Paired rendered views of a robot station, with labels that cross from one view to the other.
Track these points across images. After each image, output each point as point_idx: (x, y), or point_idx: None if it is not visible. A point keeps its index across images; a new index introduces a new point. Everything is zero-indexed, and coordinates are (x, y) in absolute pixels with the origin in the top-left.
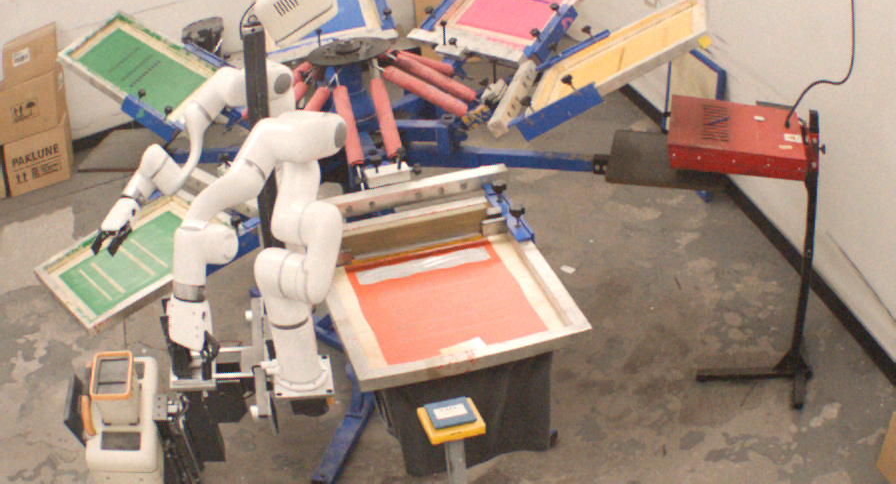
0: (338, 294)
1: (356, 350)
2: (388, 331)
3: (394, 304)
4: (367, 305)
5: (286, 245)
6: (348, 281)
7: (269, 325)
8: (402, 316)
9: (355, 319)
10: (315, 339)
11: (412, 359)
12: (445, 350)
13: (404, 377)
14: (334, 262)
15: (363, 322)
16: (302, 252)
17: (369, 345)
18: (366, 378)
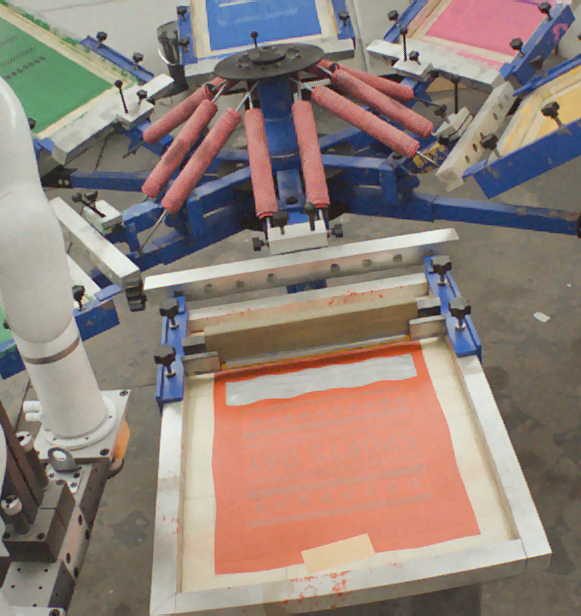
0: (181, 427)
1: (168, 546)
2: (237, 501)
3: (262, 448)
4: (223, 445)
5: (49, 384)
6: (212, 397)
7: (0, 522)
8: (266, 473)
9: (198, 471)
10: (79, 547)
11: (255, 566)
12: (310, 554)
13: (226, 613)
14: None
15: (207, 478)
16: (82, 393)
17: (201, 527)
18: (162, 612)
